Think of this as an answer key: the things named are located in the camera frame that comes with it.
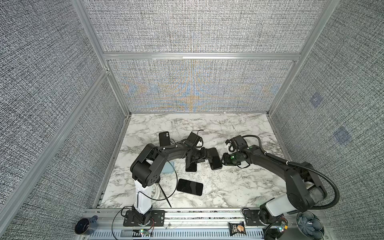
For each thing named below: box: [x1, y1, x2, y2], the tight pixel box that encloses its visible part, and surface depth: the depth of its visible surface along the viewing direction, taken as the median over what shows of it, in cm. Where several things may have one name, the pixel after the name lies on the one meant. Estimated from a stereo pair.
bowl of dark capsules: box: [296, 211, 325, 240], surface depth 71 cm
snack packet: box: [228, 221, 247, 236], surface depth 71 cm
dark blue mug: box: [75, 215, 98, 235], surface depth 70 cm
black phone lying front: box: [176, 178, 204, 196], surface depth 87 cm
